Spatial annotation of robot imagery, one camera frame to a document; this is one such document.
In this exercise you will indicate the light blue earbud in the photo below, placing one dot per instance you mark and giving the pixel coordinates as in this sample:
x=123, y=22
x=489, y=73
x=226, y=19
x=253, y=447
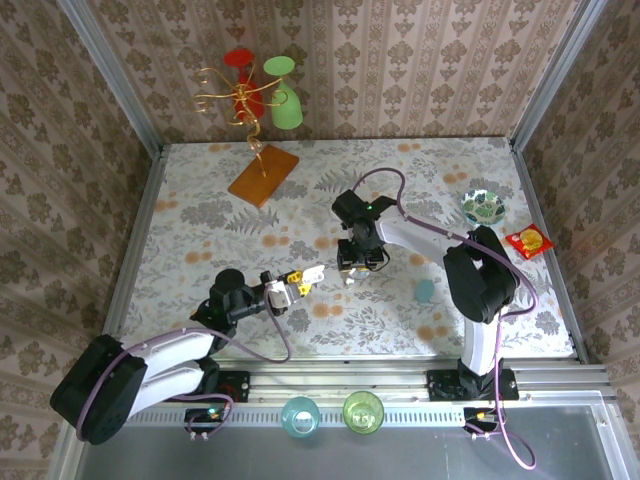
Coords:
x=360, y=273

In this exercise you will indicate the light blue charging case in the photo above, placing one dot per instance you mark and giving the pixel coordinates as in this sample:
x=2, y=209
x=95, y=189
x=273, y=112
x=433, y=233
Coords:
x=425, y=291

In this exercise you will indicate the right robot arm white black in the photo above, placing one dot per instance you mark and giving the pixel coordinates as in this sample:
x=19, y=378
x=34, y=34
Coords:
x=480, y=280

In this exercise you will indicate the small black controller board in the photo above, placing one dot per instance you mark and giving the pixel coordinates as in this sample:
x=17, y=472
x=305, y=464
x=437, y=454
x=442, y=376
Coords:
x=205, y=415
x=480, y=416

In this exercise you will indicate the leaf pattern bowl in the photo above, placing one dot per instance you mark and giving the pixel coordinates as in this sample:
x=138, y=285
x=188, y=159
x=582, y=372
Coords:
x=482, y=207

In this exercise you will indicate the teal plastic cup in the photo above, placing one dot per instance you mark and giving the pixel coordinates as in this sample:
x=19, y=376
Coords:
x=300, y=417

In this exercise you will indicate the green plastic wine glass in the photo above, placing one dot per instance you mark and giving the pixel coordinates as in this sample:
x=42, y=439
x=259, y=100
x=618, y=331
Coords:
x=287, y=112

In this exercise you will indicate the green plastic cup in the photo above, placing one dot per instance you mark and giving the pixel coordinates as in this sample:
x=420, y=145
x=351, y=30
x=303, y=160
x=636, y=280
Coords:
x=363, y=413

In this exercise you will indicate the red snack packet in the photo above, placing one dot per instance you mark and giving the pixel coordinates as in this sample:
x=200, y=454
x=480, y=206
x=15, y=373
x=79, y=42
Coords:
x=530, y=241

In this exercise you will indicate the grey metal sheet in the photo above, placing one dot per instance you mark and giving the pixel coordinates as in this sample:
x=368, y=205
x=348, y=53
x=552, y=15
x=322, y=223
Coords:
x=350, y=460

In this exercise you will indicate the red plastic wine glass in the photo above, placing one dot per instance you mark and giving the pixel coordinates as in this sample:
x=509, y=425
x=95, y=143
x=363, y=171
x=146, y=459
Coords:
x=239, y=57

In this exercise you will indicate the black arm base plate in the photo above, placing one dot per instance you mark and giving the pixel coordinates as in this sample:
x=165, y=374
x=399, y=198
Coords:
x=440, y=385
x=237, y=387

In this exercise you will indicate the wide aluminium extrusion rail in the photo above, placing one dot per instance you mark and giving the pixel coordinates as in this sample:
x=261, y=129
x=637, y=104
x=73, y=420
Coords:
x=340, y=380

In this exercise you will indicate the aluminium side rail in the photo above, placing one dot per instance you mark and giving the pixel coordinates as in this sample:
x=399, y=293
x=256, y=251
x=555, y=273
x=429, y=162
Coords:
x=525, y=180
x=142, y=220

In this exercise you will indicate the aluminium frame post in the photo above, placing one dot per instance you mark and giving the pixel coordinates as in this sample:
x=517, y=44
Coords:
x=556, y=75
x=114, y=75

